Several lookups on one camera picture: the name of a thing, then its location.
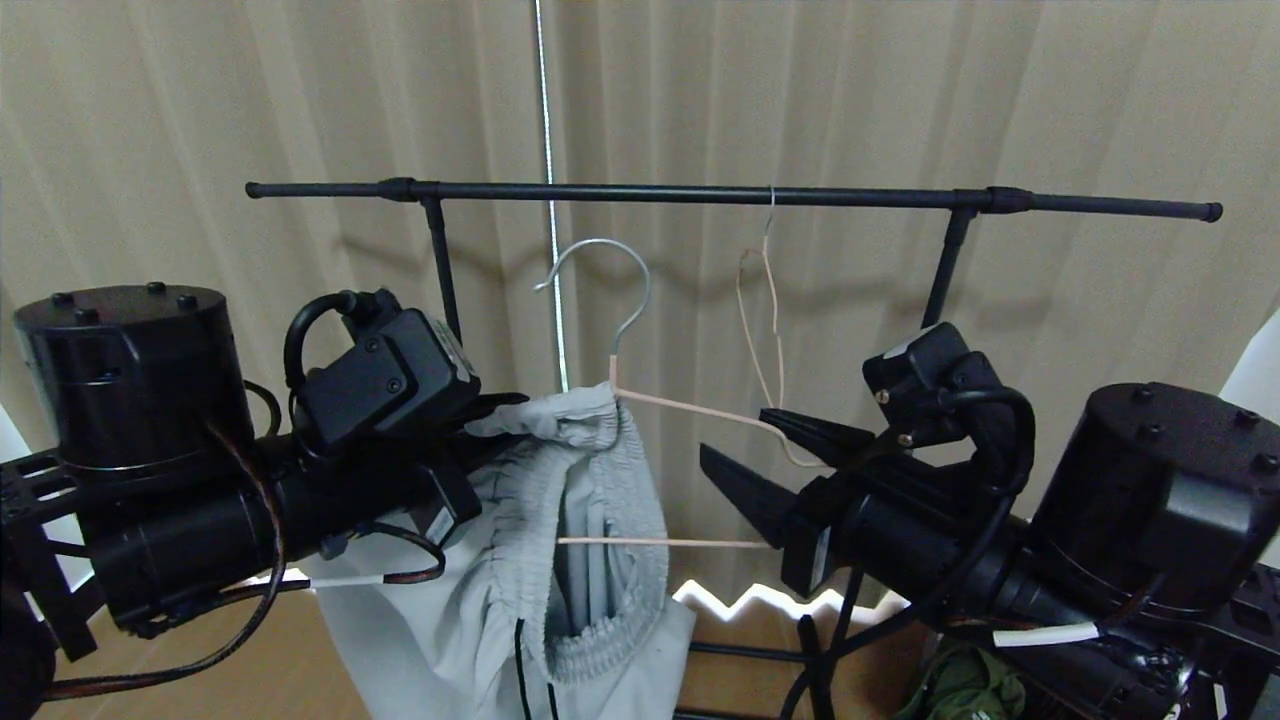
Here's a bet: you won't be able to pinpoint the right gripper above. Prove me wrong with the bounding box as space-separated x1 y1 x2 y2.
698 408 1011 621

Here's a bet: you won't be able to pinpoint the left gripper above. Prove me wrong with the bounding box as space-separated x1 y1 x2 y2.
85 440 483 631

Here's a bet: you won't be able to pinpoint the green garment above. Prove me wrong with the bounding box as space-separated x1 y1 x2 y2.
895 643 1026 720

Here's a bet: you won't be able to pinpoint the pale grey shorts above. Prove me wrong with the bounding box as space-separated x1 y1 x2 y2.
300 383 698 720

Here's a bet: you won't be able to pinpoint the black clothes rack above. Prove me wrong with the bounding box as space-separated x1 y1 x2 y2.
245 177 1223 720

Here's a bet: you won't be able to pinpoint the pink clothes hanger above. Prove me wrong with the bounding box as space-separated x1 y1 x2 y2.
737 187 831 469
533 238 831 549

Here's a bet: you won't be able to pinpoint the beige curtain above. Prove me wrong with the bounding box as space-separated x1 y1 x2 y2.
0 0 1280 641

